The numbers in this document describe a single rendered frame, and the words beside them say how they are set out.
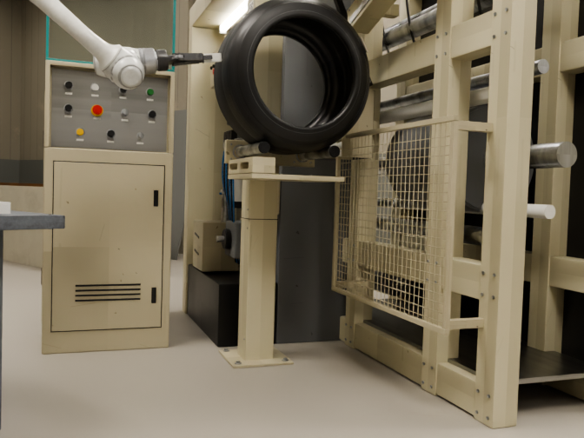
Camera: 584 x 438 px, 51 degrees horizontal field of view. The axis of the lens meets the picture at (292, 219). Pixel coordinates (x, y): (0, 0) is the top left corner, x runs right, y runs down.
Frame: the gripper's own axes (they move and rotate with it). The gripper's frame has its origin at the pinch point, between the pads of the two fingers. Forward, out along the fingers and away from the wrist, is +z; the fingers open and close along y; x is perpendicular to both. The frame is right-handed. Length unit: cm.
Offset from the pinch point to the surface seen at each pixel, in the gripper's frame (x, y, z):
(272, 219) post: 65, 28, 25
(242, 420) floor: 121, -36, -13
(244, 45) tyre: -1.6, -11.8, 9.4
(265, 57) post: -3.8, 27.6, 30.0
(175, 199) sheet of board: 68, 436, 50
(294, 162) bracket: 41, 25, 37
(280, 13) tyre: -12.2, -12.1, 23.9
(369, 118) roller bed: 26, 21, 73
